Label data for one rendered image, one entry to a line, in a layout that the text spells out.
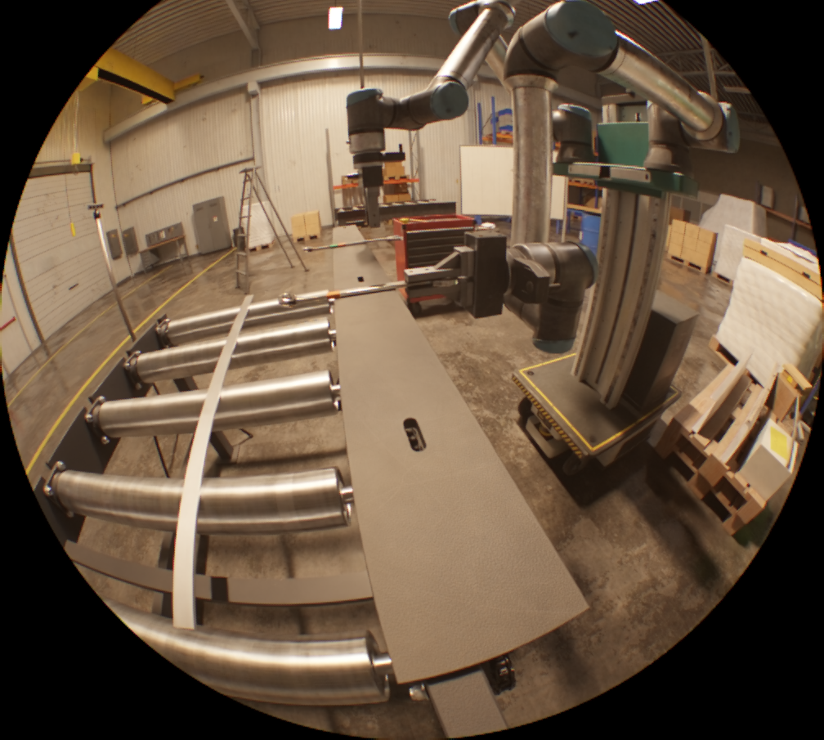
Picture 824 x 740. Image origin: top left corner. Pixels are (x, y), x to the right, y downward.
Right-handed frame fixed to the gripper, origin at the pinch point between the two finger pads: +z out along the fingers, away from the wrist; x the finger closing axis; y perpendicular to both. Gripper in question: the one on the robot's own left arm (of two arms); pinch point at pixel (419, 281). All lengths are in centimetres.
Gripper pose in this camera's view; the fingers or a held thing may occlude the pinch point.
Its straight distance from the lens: 43.1
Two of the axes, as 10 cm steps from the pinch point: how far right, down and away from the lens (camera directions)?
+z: -9.7, 1.7, -2.0
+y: -2.6, -4.5, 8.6
